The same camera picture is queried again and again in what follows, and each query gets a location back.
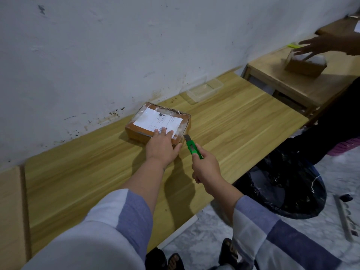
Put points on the person's left thumb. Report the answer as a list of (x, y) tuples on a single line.
[(177, 149)]

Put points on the yellow-green utility knife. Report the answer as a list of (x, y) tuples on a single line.
[(294, 45)]

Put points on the brown cardboard box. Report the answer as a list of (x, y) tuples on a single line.
[(305, 67)]

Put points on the white shipping label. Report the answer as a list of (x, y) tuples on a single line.
[(153, 119)]

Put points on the black plug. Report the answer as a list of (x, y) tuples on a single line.
[(346, 197)]

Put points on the person's right hand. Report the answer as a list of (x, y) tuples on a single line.
[(207, 171)]

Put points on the person's right forearm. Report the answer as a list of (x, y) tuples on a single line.
[(261, 230)]

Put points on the small wooden table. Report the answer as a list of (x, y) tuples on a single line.
[(303, 84)]

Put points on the green utility knife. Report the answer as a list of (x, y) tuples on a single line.
[(191, 145)]

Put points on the person's right thumb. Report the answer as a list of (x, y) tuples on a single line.
[(201, 151)]

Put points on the pink plastic basket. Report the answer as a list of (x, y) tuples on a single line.
[(347, 146)]

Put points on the taped brown cardboard parcel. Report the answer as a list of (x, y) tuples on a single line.
[(174, 123)]

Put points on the clear plastic container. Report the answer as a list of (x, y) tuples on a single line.
[(204, 89)]

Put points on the black trash bag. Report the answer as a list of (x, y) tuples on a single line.
[(284, 188)]

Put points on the black sandal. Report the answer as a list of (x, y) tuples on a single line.
[(228, 253), (175, 262)]

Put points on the white power strip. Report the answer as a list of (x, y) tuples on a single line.
[(346, 219)]

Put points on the dark wooden table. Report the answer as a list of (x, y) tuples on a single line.
[(336, 27)]

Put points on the person's left hand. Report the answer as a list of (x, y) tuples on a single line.
[(161, 149)]

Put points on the person's left forearm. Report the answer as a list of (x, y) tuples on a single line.
[(112, 216)]

